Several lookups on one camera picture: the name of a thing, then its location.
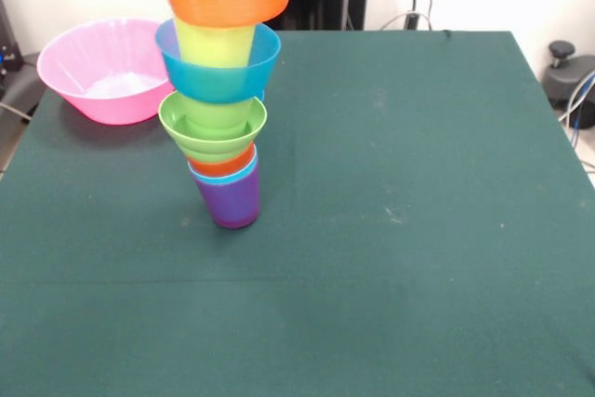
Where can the black office chair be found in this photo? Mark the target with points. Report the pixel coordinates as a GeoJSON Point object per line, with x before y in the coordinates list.
{"type": "Point", "coordinates": [572, 76]}

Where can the black plug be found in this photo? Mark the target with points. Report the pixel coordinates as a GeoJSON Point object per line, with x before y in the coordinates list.
{"type": "Point", "coordinates": [412, 20]}

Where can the large pink bowl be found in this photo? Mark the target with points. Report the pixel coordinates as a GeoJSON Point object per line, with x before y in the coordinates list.
{"type": "Point", "coordinates": [70, 71]}

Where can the green bowl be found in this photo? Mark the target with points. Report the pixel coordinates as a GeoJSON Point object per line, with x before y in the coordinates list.
{"type": "Point", "coordinates": [209, 146]}

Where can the dark green table cloth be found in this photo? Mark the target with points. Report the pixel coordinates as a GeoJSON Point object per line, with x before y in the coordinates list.
{"type": "Point", "coordinates": [297, 299]}

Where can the black device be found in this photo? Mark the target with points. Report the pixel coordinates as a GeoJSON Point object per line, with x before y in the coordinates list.
{"type": "Point", "coordinates": [9, 57]}

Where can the yellow-green cup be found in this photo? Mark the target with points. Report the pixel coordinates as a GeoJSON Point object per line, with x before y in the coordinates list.
{"type": "Point", "coordinates": [214, 46]}

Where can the blue cup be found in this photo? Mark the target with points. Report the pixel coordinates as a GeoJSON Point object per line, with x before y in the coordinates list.
{"type": "Point", "coordinates": [223, 178]}

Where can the purple cup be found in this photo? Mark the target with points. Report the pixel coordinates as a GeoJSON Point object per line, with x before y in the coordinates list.
{"type": "Point", "coordinates": [230, 204]}

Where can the orange cup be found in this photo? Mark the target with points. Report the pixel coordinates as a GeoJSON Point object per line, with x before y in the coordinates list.
{"type": "Point", "coordinates": [218, 167]}

